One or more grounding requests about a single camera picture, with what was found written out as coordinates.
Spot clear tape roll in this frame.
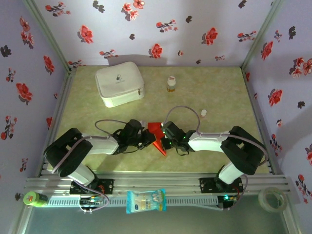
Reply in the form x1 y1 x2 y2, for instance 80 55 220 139
258 187 288 213

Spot blue snack packet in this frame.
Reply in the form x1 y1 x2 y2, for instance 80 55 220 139
126 189 167 215

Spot aluminium table edge rail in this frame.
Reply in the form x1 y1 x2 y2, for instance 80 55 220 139
36 67 78 177
240 67 281 175

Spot lilac right arm cable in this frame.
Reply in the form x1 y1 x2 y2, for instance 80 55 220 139
164 105 269 211

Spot aluminium frame bar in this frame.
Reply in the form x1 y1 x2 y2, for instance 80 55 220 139
13 206 34 234
282 195 302 234

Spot white zip pouch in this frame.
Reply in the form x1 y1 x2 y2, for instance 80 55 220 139
95 61 146 108

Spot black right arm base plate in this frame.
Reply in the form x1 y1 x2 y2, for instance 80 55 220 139
199 177 244 194

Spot lilac left arm cable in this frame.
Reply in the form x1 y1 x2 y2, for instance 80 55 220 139
51 118 127 213

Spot long aluminium base rail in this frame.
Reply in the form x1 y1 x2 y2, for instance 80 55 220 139
24 172 294 195

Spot amber pill bottle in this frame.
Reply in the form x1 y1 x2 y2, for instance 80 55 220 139
166 76 176 93

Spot red paper sheet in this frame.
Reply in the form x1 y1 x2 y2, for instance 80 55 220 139
147 121 168 156

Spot aluminium frame post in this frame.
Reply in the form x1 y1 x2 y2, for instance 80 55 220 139
23 0 74 73
240 0 285 70

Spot grey slotted cable duct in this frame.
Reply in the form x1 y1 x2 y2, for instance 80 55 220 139
47 196 219 208

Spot lilac arm cable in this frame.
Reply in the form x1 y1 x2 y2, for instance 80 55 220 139
164 105 269 211
51 118 127 213

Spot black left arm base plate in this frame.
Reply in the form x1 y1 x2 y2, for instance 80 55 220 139
70 178 115 195

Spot green cylindrical can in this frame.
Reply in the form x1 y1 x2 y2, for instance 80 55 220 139
23 191 49 208

